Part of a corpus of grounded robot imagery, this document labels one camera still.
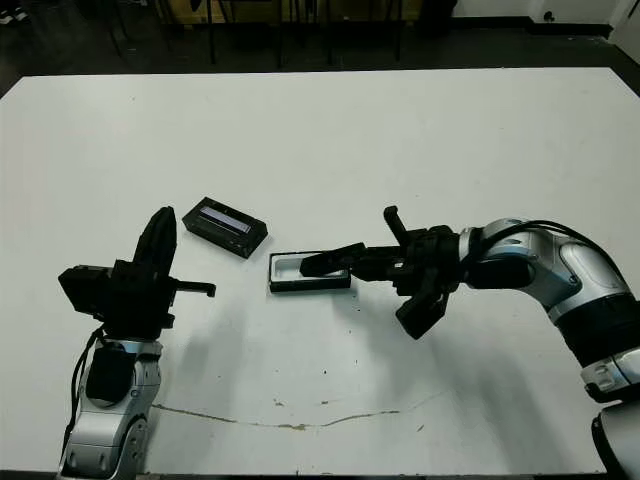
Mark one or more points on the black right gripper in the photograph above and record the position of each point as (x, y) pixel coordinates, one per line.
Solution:
(430, 255)

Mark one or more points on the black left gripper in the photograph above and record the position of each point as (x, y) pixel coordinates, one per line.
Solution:
(140, 310)

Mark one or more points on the black box lid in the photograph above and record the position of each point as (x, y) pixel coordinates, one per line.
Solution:
(235, 241)

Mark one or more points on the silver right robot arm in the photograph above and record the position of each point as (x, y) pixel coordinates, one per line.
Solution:
(575, 280)

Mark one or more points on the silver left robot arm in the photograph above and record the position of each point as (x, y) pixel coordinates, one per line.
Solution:
(100, 435)

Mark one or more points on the black box base white insert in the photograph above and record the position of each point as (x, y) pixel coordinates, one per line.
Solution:
(310, 288)

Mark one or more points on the black mesh chair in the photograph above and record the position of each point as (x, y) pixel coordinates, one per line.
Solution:
(398, 45)
(213, 45)

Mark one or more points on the black white sneaker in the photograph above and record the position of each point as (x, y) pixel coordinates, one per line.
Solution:
(10, 15)

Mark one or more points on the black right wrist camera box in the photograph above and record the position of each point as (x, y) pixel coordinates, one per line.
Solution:
(417, 317)

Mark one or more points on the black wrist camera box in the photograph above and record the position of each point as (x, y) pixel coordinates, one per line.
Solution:
(417, 317)
(82, 290)

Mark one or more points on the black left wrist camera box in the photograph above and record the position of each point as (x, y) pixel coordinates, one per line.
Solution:
(82, 290)

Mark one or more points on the small black wall fixture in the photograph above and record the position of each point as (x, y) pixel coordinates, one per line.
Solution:
(550, 16)

